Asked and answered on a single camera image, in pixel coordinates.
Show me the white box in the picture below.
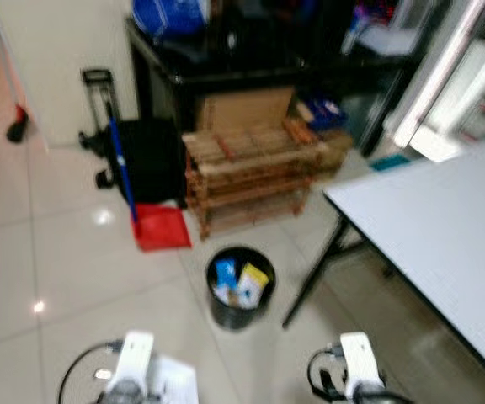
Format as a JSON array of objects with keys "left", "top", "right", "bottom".
[{"left": 146, "top": 354, "right": 200, "bottom": 404}]

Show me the black mesh rubbish bin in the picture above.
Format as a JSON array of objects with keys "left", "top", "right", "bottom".
[{"left": 206, "top": 245, "right": 278, "bottom": 332}]

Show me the yellow trash packet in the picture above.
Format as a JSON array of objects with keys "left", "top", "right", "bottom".
[{"left": 237, "top": 263, "right": 271, "bottom": 306}]

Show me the blue trash packet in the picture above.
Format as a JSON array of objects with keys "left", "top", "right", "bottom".
[{"left": 214, "top": 258, "right": 238, "bottom": 291}]

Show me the black folding table leg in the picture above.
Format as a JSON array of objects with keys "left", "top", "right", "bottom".
[{"left": 281, "top": 213, "right": 374, "bottom": 330}]

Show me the teal flat item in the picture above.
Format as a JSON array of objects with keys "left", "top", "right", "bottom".
[{"left": 369, "top": 152, "right": 413, "bottom": 173}]

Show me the wooden slatted shoe rack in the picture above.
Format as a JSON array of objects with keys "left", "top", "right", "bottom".
[{"left": 181, "top": 116, "right": 354, "bottom": 242}]

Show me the small blue box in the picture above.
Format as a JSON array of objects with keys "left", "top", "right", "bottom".
[{"left": 297, "top": 95, "right": 349, "bottom": 132}]

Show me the black luggage trolley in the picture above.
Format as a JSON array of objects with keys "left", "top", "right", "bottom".
[{"left": 78, "top": 67, "right": 186, "bottom": 208}]

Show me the brown cardboard box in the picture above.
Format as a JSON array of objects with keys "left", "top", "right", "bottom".
[{"left": 195, "top": 86, "right": 297, "bottom": 134}]

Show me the white glass door cabinet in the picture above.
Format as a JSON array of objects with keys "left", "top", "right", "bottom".
[{"left": 381, "top": 0, "right": 485, "bottom": 162}]

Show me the black storage desk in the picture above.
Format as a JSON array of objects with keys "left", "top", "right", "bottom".
[{"left": 125, "top": 17, "right": 429, "bottom": 157}]

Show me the white papers pile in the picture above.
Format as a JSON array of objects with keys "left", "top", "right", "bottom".
[{"left": 352, "top": 4, "right": 424, "bottom": 58}]

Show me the blue plastic bag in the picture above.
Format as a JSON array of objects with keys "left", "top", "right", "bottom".
[{"left": 131, "top": 0, "right": 211, "bottom": 39}]

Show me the red black broom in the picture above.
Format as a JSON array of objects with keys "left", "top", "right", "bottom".
[{"left": 0, "top": 0, "right": 31, "bottom": 144}]

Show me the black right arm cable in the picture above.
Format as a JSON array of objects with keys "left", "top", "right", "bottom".
[{"left": 306, "top": 343, "right": 349, "bottom": 401}]

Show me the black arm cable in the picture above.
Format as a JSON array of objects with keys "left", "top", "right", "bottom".
[
  {"left": 306, "top": 343, "right": 349, "bottom": 401},
  {"left": 57, "top": 339, "right": 124, "bottom": 404}
]

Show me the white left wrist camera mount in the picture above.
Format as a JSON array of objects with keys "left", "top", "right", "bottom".
[{"left": 115, "top": 330, "right": 156, "bottom": 398}]

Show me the red dustpan blue handle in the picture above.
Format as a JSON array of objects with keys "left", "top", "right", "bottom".
[{"left": 106, "top": 116, "right": 193, "bottom": 253}]

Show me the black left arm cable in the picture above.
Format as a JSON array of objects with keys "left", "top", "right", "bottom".
[{"left": 57, "top": 339, "right": 124, "bottom": 404}]

